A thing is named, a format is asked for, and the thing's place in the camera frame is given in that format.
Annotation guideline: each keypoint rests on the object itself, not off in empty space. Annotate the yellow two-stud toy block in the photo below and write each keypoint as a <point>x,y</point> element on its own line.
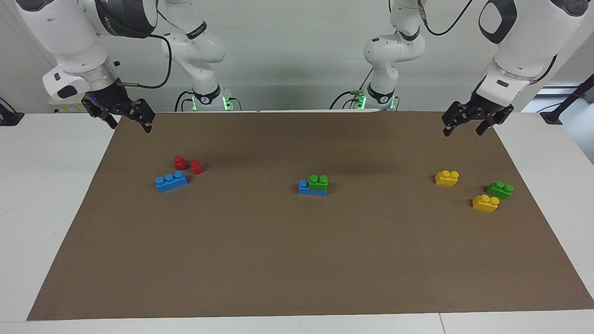
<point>446,178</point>
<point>485,204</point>

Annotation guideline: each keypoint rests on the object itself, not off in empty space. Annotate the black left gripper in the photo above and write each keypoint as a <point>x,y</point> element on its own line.
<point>486,108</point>

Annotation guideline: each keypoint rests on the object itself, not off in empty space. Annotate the red single-stud toy block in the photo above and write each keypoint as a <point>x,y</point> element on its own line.
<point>197,167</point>
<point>180,163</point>

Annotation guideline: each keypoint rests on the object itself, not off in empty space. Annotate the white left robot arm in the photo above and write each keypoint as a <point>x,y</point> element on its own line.
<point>524,41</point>

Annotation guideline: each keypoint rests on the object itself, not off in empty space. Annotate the green two-stud toy block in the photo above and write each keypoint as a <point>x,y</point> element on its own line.
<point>499,190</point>
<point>318,184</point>

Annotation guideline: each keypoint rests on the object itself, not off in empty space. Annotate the black table clamp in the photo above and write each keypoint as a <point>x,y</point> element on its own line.
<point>9,118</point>

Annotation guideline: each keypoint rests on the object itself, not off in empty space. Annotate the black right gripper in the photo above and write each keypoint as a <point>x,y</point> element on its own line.
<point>111,98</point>

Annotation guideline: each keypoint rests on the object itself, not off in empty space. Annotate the blue three-stud toy block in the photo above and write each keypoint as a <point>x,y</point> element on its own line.
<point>171,182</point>
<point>304,189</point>

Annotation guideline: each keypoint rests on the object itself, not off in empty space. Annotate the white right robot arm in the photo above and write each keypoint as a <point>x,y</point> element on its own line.
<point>65,32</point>

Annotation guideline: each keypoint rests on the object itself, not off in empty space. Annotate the brown table mat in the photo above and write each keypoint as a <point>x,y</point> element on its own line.
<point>301,260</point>

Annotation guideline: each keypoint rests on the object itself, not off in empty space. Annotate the white box yellow label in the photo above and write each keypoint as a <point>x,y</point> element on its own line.
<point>65,109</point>

